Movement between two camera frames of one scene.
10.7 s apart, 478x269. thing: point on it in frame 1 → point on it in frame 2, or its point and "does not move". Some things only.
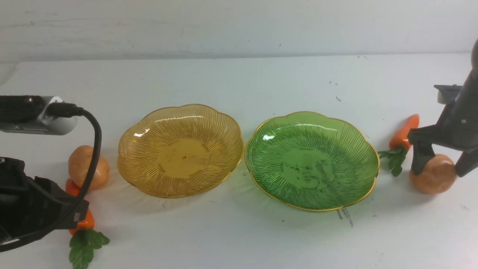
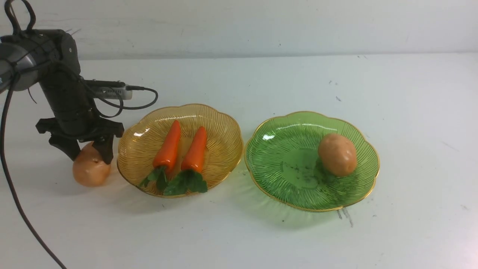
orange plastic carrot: [399, 144] → [190, 177]
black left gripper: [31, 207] → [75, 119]
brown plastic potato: [79, 162] does not move
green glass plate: [321, 161] does not move
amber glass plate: [181, 152] does not move
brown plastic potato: [438, 177] → [338, 154]
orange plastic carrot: [84, 239] → [164, 157]
